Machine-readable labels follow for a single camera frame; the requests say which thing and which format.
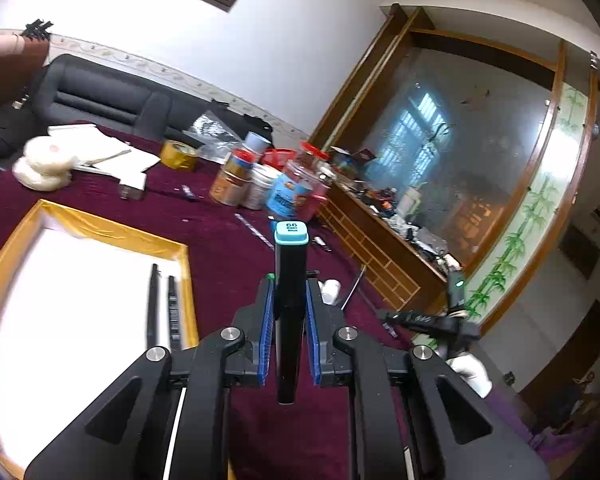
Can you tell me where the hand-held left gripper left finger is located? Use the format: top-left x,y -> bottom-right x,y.
24,276 -> 281,480

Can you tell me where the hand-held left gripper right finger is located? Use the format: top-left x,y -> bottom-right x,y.
305,277 -> 551,480

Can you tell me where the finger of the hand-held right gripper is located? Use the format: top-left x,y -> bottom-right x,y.
377,309 -> 481,350

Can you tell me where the black marker light blue cap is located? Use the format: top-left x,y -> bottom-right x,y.
272,221 -> 311,405

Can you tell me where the yellow-edged white tray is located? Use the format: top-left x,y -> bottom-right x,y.
0,199 -> 199,480

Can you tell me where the person's right hand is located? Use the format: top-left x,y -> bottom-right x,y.
450,352 -> 493,398

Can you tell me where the small white bottle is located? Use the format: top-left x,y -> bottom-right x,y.
319,280 -> 342,306

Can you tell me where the wooden sideboard cabinet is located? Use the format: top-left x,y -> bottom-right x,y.
316,180 -> 463,318

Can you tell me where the white cup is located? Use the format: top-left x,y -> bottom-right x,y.
397,187 -> 423,218

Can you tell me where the thin silver metal rod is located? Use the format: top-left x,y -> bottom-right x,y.
234,213 -> 276,251

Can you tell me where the bamboo print glass panel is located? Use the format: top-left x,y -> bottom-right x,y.
462,40 -> 600,331

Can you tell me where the pile of small tools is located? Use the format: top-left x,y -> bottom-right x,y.
330,145 -> 461,271

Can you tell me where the brown wooden door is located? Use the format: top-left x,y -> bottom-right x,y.
520,300 -> 600,411

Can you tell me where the white plastic tub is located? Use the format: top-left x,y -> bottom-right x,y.
242,162 -> 283,210

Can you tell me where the orange label jar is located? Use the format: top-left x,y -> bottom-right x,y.
209,167 -> 251,207

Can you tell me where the wooden cabinet with glass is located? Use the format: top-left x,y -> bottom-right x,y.
310,4 -> 568,281

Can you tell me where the red lid yellow jar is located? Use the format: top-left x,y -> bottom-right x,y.
228,148 -> 257,181

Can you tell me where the red lid clear jar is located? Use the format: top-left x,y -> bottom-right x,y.
296,141 -> 333,211

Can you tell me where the white can grey lid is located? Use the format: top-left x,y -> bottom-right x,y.
242,131 -> 273,155

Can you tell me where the yellow tape roll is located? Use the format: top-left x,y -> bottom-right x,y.
160,140 -> 200,172

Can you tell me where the clear plastic bag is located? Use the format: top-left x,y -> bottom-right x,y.
182,110 -> 253,161

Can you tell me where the black bag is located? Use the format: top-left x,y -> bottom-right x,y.
240,115 -> 275,142

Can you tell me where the stack of white papers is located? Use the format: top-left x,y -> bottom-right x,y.
47,124 -> 161,183

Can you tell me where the black leather sofa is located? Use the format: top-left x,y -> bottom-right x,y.
0,54 -> 276,186

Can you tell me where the brown armchair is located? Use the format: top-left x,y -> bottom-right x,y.
0,32 -> 51,116

